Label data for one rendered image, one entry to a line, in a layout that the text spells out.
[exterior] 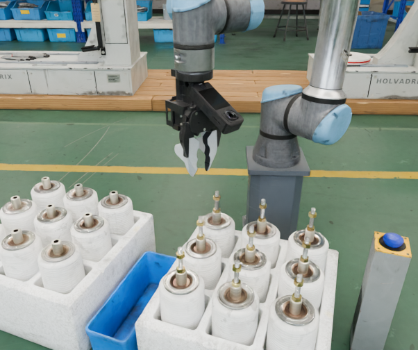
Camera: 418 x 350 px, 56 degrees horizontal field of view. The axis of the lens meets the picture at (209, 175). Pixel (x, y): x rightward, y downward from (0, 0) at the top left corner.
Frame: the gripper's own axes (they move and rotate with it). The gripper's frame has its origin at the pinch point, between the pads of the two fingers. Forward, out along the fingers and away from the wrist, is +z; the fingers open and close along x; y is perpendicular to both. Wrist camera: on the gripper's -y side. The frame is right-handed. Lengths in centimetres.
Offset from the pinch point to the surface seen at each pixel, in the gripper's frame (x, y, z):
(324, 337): -6.5, -30.3, 28.2
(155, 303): 14.2, -0.9, 28.3
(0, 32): -96, 523, 36
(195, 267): 3.9, -2.1, 23.1
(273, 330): 3.1, -24.8, 23.8
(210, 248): -1.3, -1.2, 21.0
